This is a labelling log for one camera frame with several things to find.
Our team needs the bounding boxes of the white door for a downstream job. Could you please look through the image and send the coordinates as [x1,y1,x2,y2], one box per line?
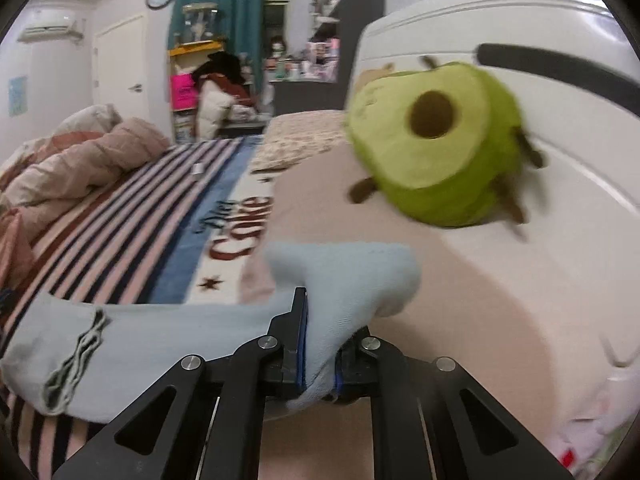
[92,14,149,119]

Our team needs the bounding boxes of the pink bag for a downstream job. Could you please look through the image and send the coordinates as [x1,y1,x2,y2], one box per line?
[170,74,198,110]

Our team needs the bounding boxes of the tan plush toy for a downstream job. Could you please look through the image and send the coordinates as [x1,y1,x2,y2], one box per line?
[349,63,395,99]

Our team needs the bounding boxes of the yellow shelf unit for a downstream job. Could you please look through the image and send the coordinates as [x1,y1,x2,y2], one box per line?
[167,39,226,144]

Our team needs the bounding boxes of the striped Diet Coke blanket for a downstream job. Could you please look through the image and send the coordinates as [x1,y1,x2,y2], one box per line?
[1,136,273,479]

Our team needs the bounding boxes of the light blue pants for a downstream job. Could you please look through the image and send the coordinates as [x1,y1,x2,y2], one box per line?
[1,242,421,424]

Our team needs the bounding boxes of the pink knitted pillow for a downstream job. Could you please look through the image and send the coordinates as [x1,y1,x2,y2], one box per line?
[240,142,557,480]

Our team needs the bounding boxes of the floral pillow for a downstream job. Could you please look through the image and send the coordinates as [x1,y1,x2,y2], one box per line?
[250,110,347,172]

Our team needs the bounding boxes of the green avocado plush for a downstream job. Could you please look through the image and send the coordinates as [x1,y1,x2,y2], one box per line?
[345,55,546,228]

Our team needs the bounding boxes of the wall air conditioner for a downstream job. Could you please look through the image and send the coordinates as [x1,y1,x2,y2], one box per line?
[18,21,84,44]

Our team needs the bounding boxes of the teal curtain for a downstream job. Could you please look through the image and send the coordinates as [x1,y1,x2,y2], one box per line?
[167,0,264,91]

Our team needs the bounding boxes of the blue wall poster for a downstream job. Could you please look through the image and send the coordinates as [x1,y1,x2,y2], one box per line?
[8,76,28,117]

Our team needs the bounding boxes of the pink checked duvet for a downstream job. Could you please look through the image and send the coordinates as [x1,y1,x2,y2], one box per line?
[1,118,170,289]

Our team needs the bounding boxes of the cream puffer jacket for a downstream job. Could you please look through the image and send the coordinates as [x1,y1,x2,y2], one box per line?
[195,74,258,140]

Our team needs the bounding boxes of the dark desk with clutter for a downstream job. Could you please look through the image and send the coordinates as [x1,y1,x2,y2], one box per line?
[265,0,384,116]

